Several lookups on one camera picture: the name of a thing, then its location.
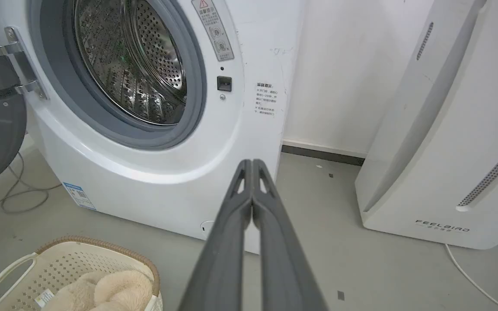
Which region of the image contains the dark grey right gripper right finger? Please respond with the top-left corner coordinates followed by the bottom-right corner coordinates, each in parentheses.
top-left (252, 159), bottom-right (328, 311)

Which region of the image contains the white air purifier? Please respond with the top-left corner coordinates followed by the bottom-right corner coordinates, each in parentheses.
top-left (354, 0), bottom-right (498, 250)

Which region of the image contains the grey floor cable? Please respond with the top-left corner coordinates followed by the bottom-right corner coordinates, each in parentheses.
top-left (0, 152), bottom-right (63, 305)

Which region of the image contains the cream plastic laundry basket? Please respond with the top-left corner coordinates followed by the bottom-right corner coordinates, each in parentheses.
top-left (0, 236), bottom-right (163, 311)

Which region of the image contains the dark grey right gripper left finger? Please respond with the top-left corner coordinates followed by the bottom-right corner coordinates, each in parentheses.
top-left (179, 159), bottom-right (253, 311)

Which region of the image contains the white power cable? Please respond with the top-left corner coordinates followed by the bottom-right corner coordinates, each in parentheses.
top-left (444, 244), bottom-right (498, 311)

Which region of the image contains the cream fluffy plush toy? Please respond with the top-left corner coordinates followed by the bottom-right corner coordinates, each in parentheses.
top-left (41, 270), bottom-right (154, 311)

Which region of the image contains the white front-load washing machine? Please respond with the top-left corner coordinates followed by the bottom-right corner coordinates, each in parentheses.
top-left (0, 0), bottom-right (306, 254)

